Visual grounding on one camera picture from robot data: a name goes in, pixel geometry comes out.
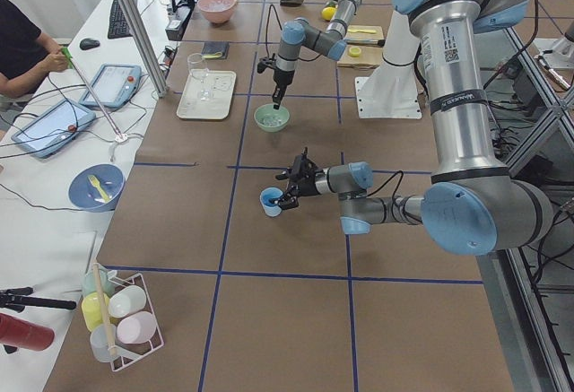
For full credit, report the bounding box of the teach pendant tablet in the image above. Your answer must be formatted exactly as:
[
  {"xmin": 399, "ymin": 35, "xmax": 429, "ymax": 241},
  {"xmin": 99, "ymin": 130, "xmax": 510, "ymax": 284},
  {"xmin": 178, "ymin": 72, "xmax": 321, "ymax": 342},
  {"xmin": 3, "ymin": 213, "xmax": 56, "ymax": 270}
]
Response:
[
  {"xmin": 91, "ymin": 64, "xmax": 142, "ymax": 109},
  {"xmin": 11, "ymin": 100, "xmax": 95, "ymax": 159}
]

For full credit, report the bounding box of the red bottle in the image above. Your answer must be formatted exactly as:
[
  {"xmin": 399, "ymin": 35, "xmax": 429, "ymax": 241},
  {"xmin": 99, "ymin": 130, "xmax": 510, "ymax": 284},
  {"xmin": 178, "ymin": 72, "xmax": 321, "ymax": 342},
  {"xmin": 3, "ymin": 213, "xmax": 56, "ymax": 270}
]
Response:
[{"xmin": 1, "ymin": 313, "xmax": 55, "ymax": 354}]

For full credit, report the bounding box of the near teach pendant tablet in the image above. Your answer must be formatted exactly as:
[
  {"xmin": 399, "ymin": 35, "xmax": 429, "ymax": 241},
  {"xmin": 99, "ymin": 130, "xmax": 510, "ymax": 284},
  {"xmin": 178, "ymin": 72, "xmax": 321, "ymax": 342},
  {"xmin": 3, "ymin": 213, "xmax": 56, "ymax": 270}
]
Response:
[{"xmin": 11, "ymin": 100, "xmax": 95, "ymax": 159}]

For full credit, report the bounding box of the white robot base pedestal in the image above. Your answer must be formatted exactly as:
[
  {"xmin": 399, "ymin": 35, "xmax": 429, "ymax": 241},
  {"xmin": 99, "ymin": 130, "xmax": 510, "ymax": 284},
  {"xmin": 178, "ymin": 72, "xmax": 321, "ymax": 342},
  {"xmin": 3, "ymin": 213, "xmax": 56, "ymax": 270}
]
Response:
[{"xmin": 355, "ymin": 11, "xmax": 422, "ymax": 119}]

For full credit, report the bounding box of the black keyboard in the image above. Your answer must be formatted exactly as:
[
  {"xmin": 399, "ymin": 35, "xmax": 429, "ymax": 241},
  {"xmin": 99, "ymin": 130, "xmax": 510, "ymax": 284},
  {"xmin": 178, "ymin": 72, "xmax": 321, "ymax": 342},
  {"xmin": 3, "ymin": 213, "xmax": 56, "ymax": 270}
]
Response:
[{"xmin": 107, "ymin": 0, "xmax": 132, "ymax": 39}]

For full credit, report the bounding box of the pink bowl with ice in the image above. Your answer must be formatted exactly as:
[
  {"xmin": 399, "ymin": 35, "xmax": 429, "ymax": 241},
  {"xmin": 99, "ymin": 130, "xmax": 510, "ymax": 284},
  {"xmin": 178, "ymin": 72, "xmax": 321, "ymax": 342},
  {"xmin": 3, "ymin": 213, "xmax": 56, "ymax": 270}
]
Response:
[{"xmin": 197, "ymin": 0, "xmax": 238, "ymax": 24}]

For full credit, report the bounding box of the white wire cup rack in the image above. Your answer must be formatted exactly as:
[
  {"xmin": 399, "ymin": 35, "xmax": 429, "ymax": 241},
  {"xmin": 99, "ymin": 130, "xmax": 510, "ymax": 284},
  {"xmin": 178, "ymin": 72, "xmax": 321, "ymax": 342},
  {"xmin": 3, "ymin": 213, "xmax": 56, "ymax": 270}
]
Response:
[{"xmin": 81, "ymin": 263, "xmax": 164, "ymax": 372}]

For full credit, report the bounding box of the cream bear tray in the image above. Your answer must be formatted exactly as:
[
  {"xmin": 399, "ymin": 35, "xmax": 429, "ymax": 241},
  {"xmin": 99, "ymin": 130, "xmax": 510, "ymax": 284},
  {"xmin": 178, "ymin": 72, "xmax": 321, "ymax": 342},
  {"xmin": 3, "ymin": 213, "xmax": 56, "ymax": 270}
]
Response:
[{"xmin": 176, "ymin": 70, "xmax": 237, "ymax": 120}]

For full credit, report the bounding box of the clear wine glass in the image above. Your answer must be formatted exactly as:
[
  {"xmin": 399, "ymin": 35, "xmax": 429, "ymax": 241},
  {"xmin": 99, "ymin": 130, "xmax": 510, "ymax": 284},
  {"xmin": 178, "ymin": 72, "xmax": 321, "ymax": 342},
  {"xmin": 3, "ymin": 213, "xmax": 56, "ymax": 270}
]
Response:
[{"xmin": 187, "ymin": 53, "xmax": 213, "ymax": 102}]

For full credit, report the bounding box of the yellow cup in rack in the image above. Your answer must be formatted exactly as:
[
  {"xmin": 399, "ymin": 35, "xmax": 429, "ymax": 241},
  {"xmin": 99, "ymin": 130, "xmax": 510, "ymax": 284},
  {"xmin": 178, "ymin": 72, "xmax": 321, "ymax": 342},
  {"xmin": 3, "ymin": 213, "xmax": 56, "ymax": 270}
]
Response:
[{"xmin": 81, "ymin": 292, "xmax": 103, "ymax": 332}]

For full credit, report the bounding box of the light blue plastic cup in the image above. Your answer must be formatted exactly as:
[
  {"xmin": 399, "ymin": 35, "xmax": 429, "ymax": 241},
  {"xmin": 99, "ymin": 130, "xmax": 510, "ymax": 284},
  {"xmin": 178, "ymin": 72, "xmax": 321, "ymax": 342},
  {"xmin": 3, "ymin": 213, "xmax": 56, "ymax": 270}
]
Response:
[{"xmin": 259, "ymin": 187, "xmax": 283, "ymax": 217}]

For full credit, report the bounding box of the pink cup in rack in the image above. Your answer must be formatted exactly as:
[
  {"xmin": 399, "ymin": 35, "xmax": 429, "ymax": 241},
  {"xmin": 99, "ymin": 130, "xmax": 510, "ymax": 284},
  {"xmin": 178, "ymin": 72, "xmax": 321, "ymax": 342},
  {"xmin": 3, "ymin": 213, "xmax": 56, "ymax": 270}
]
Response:
[{"xmin": 117, "ymin": 310, "xmax": 157, "ymax": 344}]

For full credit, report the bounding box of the yellow plastic knife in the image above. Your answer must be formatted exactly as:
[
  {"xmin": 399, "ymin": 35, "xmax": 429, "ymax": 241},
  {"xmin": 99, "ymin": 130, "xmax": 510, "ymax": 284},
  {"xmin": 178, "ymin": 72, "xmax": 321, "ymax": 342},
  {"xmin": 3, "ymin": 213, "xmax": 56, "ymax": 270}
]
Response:
[{"xmin": 347, "ymin": 27, "xmax": 378, "ymax": 34}]

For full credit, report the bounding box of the blue bowl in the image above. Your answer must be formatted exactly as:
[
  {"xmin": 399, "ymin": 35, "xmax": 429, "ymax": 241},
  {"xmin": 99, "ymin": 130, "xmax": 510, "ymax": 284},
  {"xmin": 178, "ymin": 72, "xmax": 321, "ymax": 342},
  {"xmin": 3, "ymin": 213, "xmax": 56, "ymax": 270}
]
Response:
[{"xmin": 68, "ymin": 163, "xmax": 126, "ymax": 213}]

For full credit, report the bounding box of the yellow lemon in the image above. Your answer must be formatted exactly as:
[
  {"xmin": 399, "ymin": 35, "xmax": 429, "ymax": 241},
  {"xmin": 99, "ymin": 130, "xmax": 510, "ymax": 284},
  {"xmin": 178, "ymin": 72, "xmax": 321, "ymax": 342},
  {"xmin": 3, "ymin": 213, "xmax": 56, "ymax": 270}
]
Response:
[{"xmin": 321, "ymin": 6, "xmax": 336, "ymax": 22}]

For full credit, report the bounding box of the white cup in rack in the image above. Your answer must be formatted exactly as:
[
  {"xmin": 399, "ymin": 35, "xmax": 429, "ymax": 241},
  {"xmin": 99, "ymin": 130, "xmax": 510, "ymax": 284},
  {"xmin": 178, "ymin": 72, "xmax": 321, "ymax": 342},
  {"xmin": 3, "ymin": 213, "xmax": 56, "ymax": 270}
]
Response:
[{"xmin": 108, "ymin": 285, "xmax": 147, "ymax": 318}]

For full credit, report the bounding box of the yellow fork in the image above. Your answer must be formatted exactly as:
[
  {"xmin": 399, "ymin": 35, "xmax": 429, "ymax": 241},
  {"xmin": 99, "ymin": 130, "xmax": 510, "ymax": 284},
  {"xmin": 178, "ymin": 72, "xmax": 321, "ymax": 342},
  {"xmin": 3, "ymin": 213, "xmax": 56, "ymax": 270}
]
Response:
[{"xmin": 88, "ymin": 174, "xmax": 111, "ymax": 204}]

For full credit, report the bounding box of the green bowl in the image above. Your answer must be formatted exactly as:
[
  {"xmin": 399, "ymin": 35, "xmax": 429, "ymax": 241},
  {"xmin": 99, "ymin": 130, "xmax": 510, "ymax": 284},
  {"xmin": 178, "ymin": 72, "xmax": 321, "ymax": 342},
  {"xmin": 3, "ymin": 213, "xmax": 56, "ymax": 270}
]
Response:
[{"xmin": 254, "ymin": 103, "xmax": 291, "ymax": 133}]

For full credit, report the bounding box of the person in black shirt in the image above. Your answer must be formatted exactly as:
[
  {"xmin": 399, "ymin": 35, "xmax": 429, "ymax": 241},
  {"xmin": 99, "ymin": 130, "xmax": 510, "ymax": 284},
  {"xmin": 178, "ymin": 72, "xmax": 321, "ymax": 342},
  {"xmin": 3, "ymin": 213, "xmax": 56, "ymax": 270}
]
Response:
[{"xmin": 1, "ymin": 0, "xmax": 68, "ymax": 99}]

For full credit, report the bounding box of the far teach pendant tablet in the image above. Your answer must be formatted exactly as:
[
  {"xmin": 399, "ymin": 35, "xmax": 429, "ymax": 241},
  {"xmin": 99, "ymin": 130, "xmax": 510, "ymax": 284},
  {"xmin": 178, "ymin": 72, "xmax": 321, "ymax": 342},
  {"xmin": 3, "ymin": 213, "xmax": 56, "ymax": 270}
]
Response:
[{"xmin": 91, "ymin": 64, "xmax": 142, "ymax": 109}]

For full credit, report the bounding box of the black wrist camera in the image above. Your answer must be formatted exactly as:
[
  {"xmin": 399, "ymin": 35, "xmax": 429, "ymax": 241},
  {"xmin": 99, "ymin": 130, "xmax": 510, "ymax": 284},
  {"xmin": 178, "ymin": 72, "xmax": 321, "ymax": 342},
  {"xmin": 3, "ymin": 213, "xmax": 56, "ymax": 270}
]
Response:
[{"xmin": 288, "ymin": 147, "xmax": 323, "ymax": 180}]

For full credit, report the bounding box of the wooden cutting board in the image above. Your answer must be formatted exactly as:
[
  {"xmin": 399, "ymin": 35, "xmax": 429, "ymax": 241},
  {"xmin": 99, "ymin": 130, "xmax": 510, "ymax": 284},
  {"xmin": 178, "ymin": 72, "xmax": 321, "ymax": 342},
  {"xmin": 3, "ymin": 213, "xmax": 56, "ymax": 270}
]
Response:
[{"xmin": 337, "ymin": 25, "xmax": 385, "ymax": 67}]

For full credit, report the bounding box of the black computer mouse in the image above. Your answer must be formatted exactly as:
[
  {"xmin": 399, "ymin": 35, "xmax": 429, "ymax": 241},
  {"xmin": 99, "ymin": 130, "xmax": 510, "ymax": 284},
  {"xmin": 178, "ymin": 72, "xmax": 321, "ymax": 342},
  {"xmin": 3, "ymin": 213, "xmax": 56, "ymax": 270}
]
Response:
[{"xmin": 79, "ymin": 38, "xmax": 100, "ymax": 50}]

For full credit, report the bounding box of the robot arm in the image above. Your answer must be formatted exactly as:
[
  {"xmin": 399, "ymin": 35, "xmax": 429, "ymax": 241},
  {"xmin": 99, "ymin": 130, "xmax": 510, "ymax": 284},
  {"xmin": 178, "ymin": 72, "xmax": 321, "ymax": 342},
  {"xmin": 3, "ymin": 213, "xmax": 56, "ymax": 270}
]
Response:
[
  {"xmin": 274, "ymin": 0, "xmax": 552, "ymax": 256},
  {"xmin": 272, "ymin": 0, "xmax": 361, "ymax": 109}
]

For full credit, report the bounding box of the black tripod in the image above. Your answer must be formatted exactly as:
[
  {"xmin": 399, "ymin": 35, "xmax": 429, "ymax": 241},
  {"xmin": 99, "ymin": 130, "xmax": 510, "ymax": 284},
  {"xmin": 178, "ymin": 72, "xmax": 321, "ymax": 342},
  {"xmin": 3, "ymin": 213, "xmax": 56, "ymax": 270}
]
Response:
[{"xmin": 1, "ymin": 287, "xmax": 77, "ymax": 313}]

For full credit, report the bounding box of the steel muddler black tip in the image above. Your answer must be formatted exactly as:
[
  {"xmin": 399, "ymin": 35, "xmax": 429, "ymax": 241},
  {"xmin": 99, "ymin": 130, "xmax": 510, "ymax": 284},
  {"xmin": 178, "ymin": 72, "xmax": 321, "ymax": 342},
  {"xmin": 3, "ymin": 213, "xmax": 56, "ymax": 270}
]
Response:
[{"xmin": 344, "ymin": 39, "xmax": 386, "ymax": 48}]

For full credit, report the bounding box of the aluminium frame post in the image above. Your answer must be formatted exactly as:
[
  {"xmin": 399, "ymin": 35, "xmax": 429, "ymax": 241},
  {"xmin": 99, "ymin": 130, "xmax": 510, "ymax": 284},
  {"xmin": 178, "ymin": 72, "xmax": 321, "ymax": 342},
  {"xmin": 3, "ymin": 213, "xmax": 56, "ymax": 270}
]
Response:
[{"xmin": 118, "ymin": 0, "xmax": 169, "ymax": 98}]

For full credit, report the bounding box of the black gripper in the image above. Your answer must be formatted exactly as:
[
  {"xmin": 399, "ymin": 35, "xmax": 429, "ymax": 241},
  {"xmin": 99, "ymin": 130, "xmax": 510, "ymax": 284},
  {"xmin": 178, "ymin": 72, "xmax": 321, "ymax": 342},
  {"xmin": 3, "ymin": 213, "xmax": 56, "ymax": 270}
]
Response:
[
  {"xmin": 273, "ymin": 68, "xmax": 294, "ymax": 110},
  {"xmin": 274, "ymin": 165, "xmax": 318, "ymax": 210}
]

